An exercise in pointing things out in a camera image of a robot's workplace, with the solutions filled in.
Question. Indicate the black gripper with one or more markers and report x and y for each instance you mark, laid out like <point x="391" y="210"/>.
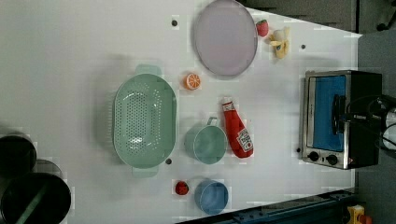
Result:
<point x="376" y="110"/>

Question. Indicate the silver black toaster oven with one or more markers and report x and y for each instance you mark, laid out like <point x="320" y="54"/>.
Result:
<point x="325" y="140"/>

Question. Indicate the peeled banana plush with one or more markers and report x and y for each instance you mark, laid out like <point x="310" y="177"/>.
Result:
<point x="279" y="40"/>

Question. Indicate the red plush ketchup bottle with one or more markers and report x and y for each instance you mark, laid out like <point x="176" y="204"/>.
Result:
<point x="237" y="133"/>

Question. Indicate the red strawberry plush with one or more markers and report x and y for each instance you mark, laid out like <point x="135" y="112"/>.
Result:
<point x="262" y="28"/>

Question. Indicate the lilac round plate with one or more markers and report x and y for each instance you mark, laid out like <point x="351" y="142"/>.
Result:
<point x="225" y="37"/>

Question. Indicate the blue cup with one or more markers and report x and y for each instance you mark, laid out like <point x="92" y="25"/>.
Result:
<point x="211" y="196"/>

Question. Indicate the orange slice toy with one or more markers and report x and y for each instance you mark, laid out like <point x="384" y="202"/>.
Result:
<point x="192" y="82"/>

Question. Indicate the red strawberry toy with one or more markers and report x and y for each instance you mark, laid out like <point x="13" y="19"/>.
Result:
<point x="181" y="188"/>

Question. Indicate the green perforated colander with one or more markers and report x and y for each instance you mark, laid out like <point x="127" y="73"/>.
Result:
<point x="145" y="121"/>

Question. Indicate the black robot arm with cables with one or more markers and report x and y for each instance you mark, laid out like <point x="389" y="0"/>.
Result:
<point x="384" y="140"/>

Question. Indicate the blue metal frame rail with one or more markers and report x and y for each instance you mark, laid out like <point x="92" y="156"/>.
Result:
<point x="326" y="208"/>

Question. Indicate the green mug with handle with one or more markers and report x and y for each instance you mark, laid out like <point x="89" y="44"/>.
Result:
<point x="206" y="143"/>

